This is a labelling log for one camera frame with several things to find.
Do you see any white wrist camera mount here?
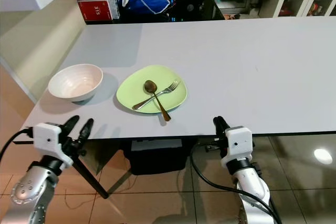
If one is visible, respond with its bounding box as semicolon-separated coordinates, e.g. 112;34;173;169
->
220;126;253;168
33;122;71;168

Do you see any black table leg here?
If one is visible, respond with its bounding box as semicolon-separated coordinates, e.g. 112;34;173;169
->
71;156;110;199

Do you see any white ceramic bowl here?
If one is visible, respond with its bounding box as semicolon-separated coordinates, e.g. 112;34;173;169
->
48;63;104;102

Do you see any black storage box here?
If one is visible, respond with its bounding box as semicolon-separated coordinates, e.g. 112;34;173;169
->
123;139;195;176

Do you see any light green plate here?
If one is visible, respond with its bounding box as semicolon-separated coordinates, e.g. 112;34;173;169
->
116;65;188;114

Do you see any red carton with white print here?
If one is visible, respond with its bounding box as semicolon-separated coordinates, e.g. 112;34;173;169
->
77;0;115;23

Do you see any silver metal fork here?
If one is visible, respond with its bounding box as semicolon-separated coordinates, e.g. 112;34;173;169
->
132;80;181;111

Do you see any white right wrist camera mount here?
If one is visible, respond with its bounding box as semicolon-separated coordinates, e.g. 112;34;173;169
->
220;126;253;168

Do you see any bronze metal spoon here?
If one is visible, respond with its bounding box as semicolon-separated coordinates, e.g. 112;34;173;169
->
143;80;172;122

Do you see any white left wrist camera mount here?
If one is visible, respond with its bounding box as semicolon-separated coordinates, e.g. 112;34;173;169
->
33;122;71;168

